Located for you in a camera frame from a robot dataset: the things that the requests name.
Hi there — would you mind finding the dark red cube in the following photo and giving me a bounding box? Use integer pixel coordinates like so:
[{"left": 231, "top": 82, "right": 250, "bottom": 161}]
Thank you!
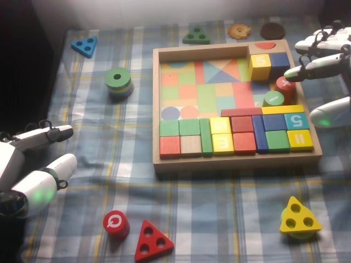
[{"left": 231, "top": 116, "right": 255, "bottom": 134}]

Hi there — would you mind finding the plain blue cube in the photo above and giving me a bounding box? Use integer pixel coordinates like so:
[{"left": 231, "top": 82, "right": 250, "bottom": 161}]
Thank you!
[{"left": 269, "top": 52, "right": 291, "bottom": 80}]

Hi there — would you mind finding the green long bar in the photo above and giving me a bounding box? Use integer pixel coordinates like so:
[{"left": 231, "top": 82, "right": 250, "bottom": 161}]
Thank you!
[{"left": 199, "top": 118, "right": 214, "bottom": 158}]

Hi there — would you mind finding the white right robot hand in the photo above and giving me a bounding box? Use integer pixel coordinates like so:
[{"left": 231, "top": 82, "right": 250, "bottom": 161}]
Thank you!
[{"left": 284, "top": 20, "right": 351, "bottom": 129}]

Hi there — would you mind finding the yellow long bar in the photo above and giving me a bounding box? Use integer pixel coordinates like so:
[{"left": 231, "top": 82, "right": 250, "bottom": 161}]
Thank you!
[{"left": 262, "top": 105, "right": 305, "bottom": 115}]

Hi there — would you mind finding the yellow cube with white digit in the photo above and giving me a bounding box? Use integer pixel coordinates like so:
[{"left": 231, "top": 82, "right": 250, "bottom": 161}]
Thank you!
[{"left": 248, "top": 53, "right": 272, "bottom": 82}]

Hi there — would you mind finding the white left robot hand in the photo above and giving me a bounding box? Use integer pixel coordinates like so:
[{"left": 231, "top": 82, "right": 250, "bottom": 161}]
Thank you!
[{"left": 0, "top": 119, "right": 78, "bottom": 217}]

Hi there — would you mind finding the plaid tablecloth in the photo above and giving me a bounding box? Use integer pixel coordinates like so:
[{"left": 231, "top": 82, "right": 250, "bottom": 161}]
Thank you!
[{"left": 21, "top": 16, "right": 351, "bottom": 263}]

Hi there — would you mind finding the green ring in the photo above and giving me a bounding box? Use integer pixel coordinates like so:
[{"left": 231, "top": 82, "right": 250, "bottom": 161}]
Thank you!
[{"left": 104, "top": 67, "right": 132, "bottom": 90}]

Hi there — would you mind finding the green cube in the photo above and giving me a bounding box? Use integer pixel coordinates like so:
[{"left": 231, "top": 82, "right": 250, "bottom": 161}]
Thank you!
[
  {"left": 159, "top": 119, "right": 180, "bottom": 137},
  {"left": 265, "top": 130, "right": 291, "bottom": 153},
  {"left": 179, "top": 119, "right": 201, "bottom": 136}
]

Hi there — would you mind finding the red triangle block with holes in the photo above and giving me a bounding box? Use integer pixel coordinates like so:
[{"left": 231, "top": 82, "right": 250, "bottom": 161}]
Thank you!
[{"left": 134, "top": 219, "right": 175, "bottom": 262}]

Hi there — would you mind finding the teal cube with digit five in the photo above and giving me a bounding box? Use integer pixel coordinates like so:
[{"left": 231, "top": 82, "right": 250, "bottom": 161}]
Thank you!
[{"left": 284, "top": 113, "right": 310, "bottom": 131}]

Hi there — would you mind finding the wooden puzzle tray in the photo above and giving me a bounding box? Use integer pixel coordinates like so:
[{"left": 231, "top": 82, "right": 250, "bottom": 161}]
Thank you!
[{"left": 152, "top": 39, "right": 324, "bottom": 174}]

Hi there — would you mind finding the blue long bar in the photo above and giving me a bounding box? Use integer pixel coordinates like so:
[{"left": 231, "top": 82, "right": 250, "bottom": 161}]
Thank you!
[{"left": 251, "top": 115, "right": 267, "bottom": 153}]

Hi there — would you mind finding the yellow cube with equals sign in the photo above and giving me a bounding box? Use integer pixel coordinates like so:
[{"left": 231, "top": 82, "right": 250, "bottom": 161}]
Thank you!
[{"left": 287, "top": 129, "right": 315, "bottom": 152}]

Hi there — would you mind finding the yellow cube with letter S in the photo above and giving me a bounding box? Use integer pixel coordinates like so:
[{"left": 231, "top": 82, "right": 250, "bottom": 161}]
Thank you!
[{"left": 210, "top": 117, "right": 233, "bottom": 135}]

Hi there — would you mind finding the yellow cube with letter E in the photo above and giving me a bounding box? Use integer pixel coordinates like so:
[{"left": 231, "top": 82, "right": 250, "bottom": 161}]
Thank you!
[{"left": 211, "top": 133, "right": 235, "bottom": 156}]

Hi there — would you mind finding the red long bar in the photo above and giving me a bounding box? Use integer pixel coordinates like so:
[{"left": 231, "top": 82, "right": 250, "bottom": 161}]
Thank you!
[{"left": 220, "top": 107, "right": 263, "bottom": 118}]

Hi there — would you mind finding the yellow triangle block with holes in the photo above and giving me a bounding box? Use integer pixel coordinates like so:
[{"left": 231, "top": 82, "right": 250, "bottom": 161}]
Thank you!
[{"left": 279, "top": 196, "right": 323, "bottom": 234}]

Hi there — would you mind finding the red cylinder with cross sign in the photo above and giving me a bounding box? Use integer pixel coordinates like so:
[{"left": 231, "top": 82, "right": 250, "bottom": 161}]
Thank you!
[{"left": 274, "top": 76, "right": 297, "bottom": 106}]

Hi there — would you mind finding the natural wood cube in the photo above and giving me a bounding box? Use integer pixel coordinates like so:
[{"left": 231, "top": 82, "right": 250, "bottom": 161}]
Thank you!
[{"left": 180, "top": 135, "right": 203, "bottom": 158}]

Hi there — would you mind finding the blue triangle block with holes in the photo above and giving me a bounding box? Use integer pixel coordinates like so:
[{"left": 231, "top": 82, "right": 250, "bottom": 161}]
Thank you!
[{"left": 70, "top": 35, "right": 98, "bottom": 59}]

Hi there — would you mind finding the blue ring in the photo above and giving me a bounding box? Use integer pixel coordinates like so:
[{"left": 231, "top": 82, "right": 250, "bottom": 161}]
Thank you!
[{"left": 109, "top": 88, "right": 135, "bottom": 100}]

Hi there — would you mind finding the green cylinder with minus sign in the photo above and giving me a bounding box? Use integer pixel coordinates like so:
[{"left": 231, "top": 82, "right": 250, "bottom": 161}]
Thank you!
[{"left": 262, "top": 90, "right": 285, "bottom": 108}]

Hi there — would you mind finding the green triangle block with holes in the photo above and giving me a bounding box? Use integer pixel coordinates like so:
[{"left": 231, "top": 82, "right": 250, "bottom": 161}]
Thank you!
[{"left": 182, "top": 26, "right": 212, "bottom": 44}]

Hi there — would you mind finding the red cylinder with round mark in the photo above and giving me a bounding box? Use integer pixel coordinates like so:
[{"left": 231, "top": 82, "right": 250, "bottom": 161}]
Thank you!
[{"left": 103, "top": 210, "right": 131, "bottom": 238}]

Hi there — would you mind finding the dark brown toy cookie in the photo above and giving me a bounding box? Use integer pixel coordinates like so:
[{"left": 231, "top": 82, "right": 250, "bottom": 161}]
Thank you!
[{"left": 259, "top": 22, "right": 286, "bottom": 40}]

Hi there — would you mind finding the yellow ring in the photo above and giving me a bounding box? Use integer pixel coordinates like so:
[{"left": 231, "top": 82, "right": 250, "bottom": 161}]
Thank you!
[{"left": 107, "top": 83, "right": 134, "bottom": 95}]

